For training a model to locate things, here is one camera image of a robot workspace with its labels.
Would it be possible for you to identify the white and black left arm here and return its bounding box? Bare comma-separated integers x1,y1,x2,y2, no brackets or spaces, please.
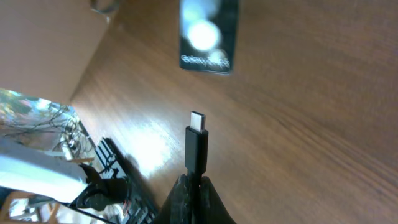
1,138,131,211

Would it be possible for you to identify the black Galaxy flip phone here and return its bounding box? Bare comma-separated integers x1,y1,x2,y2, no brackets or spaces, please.
179,0,239,75

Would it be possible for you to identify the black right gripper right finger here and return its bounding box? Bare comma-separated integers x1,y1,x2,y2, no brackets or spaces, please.
200,177,236,224

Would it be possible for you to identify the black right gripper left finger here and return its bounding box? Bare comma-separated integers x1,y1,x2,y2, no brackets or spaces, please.
153,174,192,224

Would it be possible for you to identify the black USB-C charging cable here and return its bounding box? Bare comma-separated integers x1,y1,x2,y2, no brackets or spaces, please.
184,111,210,224

